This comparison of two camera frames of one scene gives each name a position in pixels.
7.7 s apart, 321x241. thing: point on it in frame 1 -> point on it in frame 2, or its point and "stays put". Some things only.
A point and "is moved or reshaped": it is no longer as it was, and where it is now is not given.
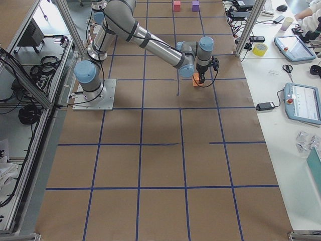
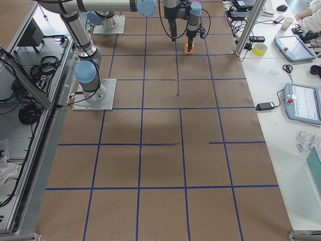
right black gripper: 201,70 -> 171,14
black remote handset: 257,38 stays put
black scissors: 288,68 stays put
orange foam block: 195,79 is moved or reshaped
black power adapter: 265,106 stays put
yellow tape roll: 260,49 stays put
